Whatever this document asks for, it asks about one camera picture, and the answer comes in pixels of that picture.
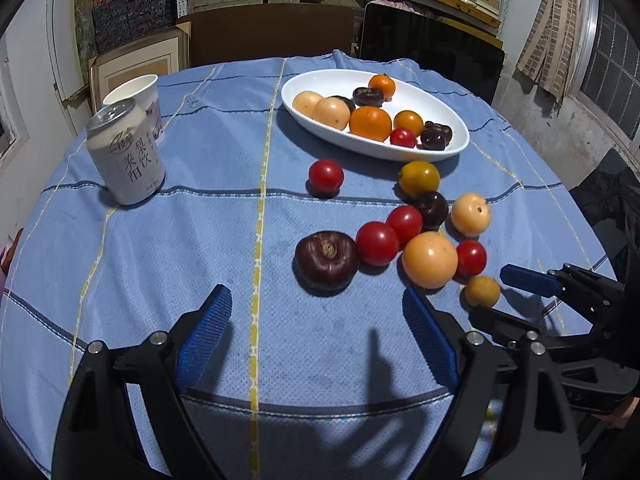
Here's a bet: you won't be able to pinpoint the small cream fruit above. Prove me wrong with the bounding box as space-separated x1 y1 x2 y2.
313 97 351 131
292 90 325 120

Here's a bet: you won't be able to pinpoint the white oval plate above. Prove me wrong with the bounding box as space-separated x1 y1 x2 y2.
280 69 470 162

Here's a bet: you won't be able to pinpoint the wooden picture frame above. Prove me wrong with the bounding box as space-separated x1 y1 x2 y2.
89 22 192 111

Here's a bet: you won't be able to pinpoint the brick pattern sheets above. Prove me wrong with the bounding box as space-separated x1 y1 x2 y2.
516 0 598 103

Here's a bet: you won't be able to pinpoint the yellow tomato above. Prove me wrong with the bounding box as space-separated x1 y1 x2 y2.
398 160 441 199

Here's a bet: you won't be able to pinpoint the white paper cup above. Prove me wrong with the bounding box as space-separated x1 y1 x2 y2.
102 74 166 143

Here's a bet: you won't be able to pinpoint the small tan round fruit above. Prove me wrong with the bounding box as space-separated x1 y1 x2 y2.
464 275 501 308

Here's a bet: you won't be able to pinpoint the orange tomato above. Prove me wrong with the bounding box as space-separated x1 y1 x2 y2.
348 106 393 142

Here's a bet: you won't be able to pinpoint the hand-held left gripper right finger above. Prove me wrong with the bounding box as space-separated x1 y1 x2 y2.
402 286 583 480

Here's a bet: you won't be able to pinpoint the blue patterned box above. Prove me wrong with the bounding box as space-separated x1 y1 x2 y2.
92 0 177 53

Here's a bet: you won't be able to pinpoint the purple cloth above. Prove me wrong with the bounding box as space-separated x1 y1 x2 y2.
0 227 23 286

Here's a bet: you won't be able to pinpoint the dark purple large tomato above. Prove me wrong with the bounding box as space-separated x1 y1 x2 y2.
294 230 360 293

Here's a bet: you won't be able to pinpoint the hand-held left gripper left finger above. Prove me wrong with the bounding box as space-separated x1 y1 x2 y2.
52 284 234 480

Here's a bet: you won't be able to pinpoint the small mandarin orange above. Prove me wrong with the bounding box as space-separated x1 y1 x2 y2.
368 74 397 101

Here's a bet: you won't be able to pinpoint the white door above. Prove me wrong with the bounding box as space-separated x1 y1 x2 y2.
30 0 93 136

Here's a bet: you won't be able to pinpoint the dark cloth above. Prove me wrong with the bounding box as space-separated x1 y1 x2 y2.
570 150 640 241

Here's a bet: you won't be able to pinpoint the red tomato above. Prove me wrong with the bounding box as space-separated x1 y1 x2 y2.
307 159 345 196
355 221 400 267
385 205 424 243
455 240 488 278
389 127 417 149

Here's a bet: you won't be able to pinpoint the brown board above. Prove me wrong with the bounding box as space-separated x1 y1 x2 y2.
189 4 362 68

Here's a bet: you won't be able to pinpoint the barred window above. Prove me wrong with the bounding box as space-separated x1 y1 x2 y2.
575 0 640 141

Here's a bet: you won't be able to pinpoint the large peach-coloured fruit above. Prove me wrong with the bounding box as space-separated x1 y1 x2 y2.
402 231 459 290

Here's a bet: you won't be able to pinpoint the green patterned board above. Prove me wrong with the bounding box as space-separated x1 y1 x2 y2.
74 0 98 56

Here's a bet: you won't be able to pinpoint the dark purple plum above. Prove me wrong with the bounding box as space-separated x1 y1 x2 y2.
412 191 450 230

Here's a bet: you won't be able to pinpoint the white drink can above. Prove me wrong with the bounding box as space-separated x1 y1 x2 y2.
86 98 166 206

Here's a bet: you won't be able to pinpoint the glossy medium orange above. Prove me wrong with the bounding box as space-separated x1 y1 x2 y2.
393 109 425 137

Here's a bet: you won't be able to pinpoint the cream striped round fruit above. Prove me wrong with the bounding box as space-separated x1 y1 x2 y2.
450 193 492 237

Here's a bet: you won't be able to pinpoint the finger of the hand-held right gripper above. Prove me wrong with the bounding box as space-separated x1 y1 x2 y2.
468 305 593 353
500 262 626 311

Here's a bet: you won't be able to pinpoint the blue checked tablecloth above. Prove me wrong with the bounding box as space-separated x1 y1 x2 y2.
0 50 618 480

